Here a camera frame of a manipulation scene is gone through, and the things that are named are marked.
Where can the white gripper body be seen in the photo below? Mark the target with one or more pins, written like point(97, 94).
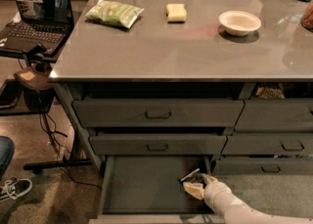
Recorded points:
point(214, 192)

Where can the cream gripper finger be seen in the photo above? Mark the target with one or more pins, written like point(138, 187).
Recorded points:
point(208, 179)
point(196, 190)

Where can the black rxbar chocolate bar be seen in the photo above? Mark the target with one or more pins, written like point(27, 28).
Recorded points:
point(193, 177)

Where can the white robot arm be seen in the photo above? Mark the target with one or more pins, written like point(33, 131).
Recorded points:
point(240, 212)

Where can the bottom right drawer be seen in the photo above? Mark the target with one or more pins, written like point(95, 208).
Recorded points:
point(265, 166)

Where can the middle right drawer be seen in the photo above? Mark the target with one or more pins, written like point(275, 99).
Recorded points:
point(269, 144)

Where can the open bottom left drawer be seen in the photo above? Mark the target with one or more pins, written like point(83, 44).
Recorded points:
point(147, 190)

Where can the top left drawer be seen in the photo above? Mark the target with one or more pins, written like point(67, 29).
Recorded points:
point(157, 112)

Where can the top right drawer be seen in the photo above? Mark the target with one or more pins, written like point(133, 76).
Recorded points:
point(276, 115)

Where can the snack bag in top drawer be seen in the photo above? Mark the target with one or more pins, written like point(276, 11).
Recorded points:
point(270, 92)

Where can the middle left drawer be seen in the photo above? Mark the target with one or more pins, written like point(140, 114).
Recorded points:
point(157, 144)

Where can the white bowl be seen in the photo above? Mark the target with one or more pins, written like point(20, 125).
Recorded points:
point(239, 23)

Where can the yellow sponge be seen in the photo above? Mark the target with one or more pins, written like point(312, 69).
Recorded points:
point(176, 12)

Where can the white sneaker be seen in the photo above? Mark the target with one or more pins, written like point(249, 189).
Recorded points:
point(15, 188)

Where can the blue jeans leg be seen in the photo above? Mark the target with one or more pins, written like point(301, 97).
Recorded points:
point(7, 149)

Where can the black device with sticky note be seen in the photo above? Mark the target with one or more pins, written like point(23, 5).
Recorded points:
point(33, 78)

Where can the green chip bag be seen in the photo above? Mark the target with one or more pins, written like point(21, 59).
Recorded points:
point(114, 13)

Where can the black laptop stand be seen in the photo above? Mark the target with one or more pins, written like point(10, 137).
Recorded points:
point(18, 100)

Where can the black laptop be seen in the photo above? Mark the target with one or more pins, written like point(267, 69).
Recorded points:
point(45, 25)

